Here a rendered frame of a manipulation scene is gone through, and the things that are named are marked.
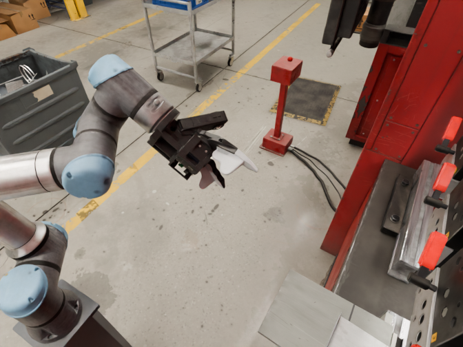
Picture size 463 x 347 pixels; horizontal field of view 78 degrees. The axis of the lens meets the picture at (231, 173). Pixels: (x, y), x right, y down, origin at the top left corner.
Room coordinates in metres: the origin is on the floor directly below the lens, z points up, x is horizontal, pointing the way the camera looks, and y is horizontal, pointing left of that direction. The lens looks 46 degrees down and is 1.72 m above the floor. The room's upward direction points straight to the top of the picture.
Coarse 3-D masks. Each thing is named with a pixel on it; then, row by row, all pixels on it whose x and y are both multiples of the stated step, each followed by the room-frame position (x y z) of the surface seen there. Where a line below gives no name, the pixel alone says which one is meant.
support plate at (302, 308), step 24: (288, 288) 0.30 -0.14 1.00; (312, 288) 0.30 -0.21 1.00; (288, 312) 0.24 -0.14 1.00; (312, 312) 0.24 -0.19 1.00; (336, 312) 0.24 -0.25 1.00; (360, 312) 0.24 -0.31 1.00; (264, 336) 0.19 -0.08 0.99; (288, 336) 0.19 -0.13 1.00; (312, 336) 0.19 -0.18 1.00; (384, 336) 0.19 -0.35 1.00
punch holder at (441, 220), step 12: (456, 192) 0.38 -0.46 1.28; (456, 204) 0.34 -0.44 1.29; (432, 216) 0.38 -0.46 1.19; (444, 216) 0.34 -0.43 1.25; (456, 216) 0.31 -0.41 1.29; (432, 228) 0.34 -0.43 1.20; (444, 228) 0.31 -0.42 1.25; (456, 228) 0.28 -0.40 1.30; (456, 240) 0.27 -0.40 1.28; (444, 252) 0.27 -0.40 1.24; (456, 252) 0.26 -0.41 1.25
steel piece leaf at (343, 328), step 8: (344, 320) 0.22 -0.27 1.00; (336, 328) 0.20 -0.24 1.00; (344, 328) 0.20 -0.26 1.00; (352, 328) 0.20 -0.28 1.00; (360, 328) 0.20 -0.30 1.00; (336, 336) 0.19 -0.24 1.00; (344, 336) 0.19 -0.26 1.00; (352, 336) 0.19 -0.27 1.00; (360, 336) 0.19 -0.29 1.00; (368, 336) 0.19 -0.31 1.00; (328, 344) 0.17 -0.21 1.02; (336, 344) 0.17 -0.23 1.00; (344, 344) 0.17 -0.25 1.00; (352, 344) 0.17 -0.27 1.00; (360, 344) 0.17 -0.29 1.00; (368, 344) 0.17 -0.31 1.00; (376, 344) 0.17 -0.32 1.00; (384, 344) 0.17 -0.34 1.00
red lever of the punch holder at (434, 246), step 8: (432, 232) 0.26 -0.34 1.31; (432, 240) 0.25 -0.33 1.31; (440, 240) 0.25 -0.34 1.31; (424, 248) 0.25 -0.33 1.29; (432, 248) 0.24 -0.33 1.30; (440, 248) 0.24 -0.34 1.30; (424, 256) 0.23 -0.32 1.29; (432, 256) 0.23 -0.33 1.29; (424, 264) 0.22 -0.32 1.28; (432, 264) 0.22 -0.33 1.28; (424, 272) 0.21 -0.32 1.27; (408, 280) 0.21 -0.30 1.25; (416, 280) 0.20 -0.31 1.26; (424, 280) 0.20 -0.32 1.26; (424, 288) 0.19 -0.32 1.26; (432, 288) 0.19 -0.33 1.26
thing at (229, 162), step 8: (216, 152) 0.42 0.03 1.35; (224, 152) 0.42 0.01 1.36; (240, 152) 0.41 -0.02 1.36; (224, 160) 0.40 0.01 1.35; (232, 160) 0.40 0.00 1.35; (240, 160) 0.40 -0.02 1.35; (248, 160) 0.40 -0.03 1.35; (224, 168) 0.38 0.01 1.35; (232, 168) 0.38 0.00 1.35; (248, 168) 0.39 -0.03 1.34; (256, 168) 0.39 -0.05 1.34
